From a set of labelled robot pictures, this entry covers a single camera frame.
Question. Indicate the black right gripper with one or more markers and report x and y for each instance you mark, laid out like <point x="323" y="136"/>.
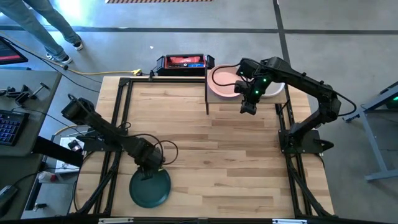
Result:
<point x="253" y="90"/>

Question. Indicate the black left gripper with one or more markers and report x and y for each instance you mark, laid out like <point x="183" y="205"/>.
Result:
<point x="149" y="157"/>

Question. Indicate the dark green plate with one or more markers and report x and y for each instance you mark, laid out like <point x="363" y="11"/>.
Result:
<point x="152" y="193"/>

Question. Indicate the beige plate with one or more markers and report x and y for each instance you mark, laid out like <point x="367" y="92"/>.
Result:
<point x="275" y="91"/>

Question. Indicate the pink plate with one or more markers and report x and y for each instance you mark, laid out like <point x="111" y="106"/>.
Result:
<point x="222" y="88"/>

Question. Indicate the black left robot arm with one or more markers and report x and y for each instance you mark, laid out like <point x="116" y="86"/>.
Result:
<point x="102" y="127"/>

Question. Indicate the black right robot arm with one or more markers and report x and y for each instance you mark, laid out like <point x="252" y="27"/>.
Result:
<point x="304" y="82"/>

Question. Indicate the wooden shelf with black legs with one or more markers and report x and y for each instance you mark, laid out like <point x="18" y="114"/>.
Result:
<point x="227" y="101"/>

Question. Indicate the small black and red device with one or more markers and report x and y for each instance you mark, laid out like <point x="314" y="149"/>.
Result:
<point x="74" y="145"/>

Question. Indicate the white paper box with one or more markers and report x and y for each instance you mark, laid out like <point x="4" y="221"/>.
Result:
<point x="63" y="161"/>

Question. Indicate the black flat panel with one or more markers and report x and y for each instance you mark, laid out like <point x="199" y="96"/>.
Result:
<point x="57" y="152"/>

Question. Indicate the white bottle with red cap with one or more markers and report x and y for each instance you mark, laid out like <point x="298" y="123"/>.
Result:
<point x="46" y="177"/>

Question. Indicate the small black plug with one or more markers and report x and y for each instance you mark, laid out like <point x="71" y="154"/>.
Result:
<point x="40" y="206"/>

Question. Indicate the grey metal stand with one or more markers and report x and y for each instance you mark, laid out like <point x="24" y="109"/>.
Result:
<point x="376" y="155"/>

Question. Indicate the black metal clamp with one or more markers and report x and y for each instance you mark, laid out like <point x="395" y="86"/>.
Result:
<point x="38" y="89"/>
<point x="17" y="93"/>

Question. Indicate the backlit black keyboard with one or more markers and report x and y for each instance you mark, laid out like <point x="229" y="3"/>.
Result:
<point x="11" y="127"/>

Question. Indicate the person's shoe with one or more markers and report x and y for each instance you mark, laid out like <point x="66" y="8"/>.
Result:
<point x="77" y="45"/>
<point x="60" y="58"/>

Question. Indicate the black box with green light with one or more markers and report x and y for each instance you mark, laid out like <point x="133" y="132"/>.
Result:
<point x="393" y="101"/>

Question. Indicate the grey side desk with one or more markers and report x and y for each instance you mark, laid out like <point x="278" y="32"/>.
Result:
<point x="31" y="77"/>

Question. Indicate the black computer monitor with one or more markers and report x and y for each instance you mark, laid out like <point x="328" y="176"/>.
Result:
<point x="9" y="53"/>

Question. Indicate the person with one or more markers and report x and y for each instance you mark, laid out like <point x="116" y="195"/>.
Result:
<point x="31" y="21"/>

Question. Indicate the silver metal bracket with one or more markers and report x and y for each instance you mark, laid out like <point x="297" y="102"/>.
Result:
<point x="115" y="220"/>
<point x="289" y="221"/>

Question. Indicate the black aluminium table frame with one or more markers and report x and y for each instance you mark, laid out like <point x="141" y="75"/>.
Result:
<point x="168" y="80"/>

